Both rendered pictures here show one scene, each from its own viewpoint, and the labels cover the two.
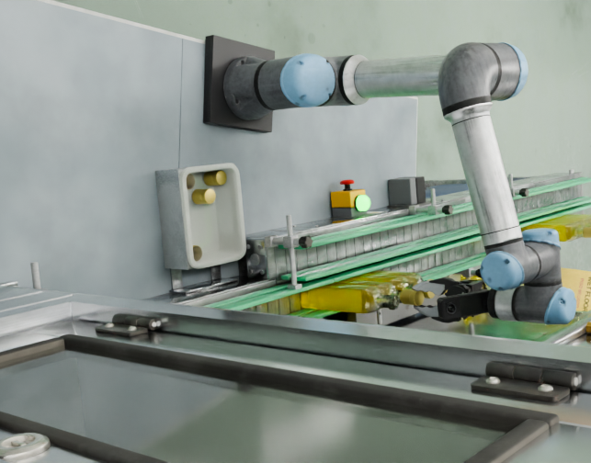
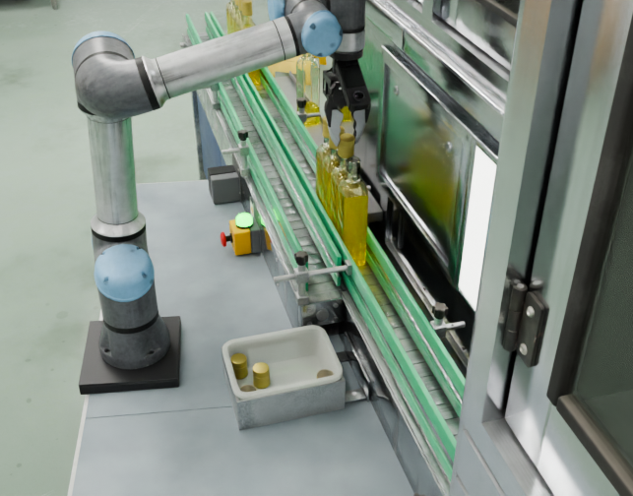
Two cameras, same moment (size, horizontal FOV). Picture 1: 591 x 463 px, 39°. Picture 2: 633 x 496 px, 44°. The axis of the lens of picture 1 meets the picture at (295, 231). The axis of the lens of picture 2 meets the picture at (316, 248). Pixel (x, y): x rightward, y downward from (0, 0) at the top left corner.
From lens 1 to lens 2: 0.31 m
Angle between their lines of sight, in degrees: 10
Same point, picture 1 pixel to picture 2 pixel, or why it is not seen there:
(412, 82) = (119, 156)
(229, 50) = (94, 367)
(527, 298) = (342, 17)
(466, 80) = (119, 82)
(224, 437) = not seen: outside the picture
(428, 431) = not seen: outside the picture
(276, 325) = (537, 84)
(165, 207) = (279, 413)
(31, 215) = not seen: outside the picture
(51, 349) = (580, 405)
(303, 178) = (224, 281)
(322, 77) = (120, 257)
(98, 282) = (372, 475)
